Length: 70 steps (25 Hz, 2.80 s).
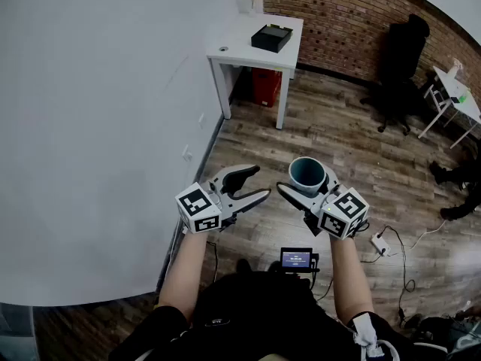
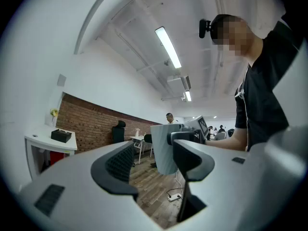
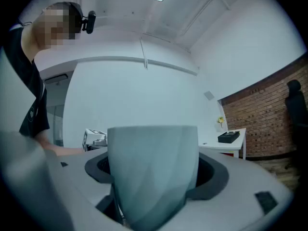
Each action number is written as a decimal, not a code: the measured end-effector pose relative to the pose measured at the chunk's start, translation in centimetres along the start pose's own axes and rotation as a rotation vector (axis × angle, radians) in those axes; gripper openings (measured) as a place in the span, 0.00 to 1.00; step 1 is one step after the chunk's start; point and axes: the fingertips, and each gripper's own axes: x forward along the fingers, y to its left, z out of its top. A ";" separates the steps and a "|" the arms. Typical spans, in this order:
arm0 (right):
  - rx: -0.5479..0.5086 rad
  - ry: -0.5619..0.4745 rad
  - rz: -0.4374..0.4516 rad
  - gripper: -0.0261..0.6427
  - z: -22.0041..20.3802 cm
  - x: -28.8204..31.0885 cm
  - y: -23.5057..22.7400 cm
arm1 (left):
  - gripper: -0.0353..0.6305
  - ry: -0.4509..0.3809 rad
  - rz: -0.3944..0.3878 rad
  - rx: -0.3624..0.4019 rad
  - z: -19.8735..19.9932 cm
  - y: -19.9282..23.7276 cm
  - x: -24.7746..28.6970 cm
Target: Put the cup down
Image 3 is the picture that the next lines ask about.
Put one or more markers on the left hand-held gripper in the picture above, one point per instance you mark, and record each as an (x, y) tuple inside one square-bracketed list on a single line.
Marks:
[(92, 137)]

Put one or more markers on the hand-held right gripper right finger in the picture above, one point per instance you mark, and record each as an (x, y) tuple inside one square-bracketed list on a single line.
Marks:
[(228, 201)]

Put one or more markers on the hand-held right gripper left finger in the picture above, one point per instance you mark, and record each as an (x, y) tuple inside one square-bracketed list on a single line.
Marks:
[(72, 177)]

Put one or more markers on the black box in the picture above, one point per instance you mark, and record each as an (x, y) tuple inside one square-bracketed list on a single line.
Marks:
[(228, 137)]

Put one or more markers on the white mug teal inside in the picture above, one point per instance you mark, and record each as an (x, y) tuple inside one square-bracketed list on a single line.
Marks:
[(151, 165)]

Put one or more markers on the person's left forearm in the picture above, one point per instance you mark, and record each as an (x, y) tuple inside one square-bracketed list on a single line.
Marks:
[(62, 150)]

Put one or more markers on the white desk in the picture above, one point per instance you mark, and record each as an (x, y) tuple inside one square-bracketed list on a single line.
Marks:
[(216, 147)]

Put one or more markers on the ceiling air conditioner unit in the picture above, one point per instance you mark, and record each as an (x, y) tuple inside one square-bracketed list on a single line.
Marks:
[(56, 78)]

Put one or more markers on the yellow flowers in white vase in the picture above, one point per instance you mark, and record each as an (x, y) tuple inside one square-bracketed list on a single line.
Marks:
[(220, 123)]

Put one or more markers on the person's black shirt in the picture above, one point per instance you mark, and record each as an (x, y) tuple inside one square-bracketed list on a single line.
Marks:
[(26, 85)]

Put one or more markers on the black office chair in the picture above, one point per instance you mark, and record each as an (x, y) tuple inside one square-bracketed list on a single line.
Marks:
[(297, 109)]

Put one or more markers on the person's head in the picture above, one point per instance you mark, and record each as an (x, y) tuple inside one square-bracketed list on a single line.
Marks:
[(53, 28)]

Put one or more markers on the gray wall panel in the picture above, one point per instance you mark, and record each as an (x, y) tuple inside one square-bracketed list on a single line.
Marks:
[(209, 95)]

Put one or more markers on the black head-mounted camera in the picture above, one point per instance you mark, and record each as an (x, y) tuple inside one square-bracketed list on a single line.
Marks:
[(90, 21)]

